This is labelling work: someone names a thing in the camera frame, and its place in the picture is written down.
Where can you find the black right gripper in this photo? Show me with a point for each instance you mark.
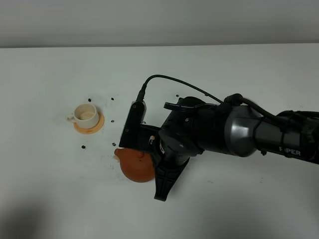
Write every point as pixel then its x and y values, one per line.
pixel 168 165

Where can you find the brown clay teapot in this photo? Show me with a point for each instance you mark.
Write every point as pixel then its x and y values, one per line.
pixel 135 165

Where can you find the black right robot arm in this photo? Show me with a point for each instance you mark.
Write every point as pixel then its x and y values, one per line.
pixel 238 129

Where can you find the beige round teapot coaster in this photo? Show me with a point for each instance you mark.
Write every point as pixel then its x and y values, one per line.
pixel 248 102

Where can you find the orange coaster far left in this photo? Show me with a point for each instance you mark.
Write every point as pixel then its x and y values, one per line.
pixel 96 127

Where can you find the white teacup far left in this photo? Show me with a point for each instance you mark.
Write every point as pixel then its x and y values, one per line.
pixel 85 116

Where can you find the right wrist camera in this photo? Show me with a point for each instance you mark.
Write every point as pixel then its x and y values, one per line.
pixel 136 135

